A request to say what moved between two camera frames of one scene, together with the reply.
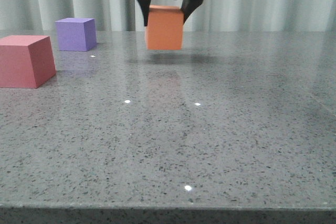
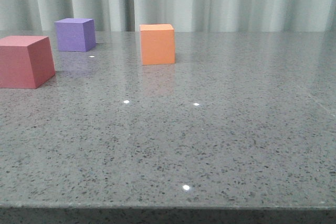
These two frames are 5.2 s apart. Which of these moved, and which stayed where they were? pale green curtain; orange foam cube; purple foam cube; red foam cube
Moved: orange foam cube
Stayed: red foam cube; purple foam cube; pale green curtain
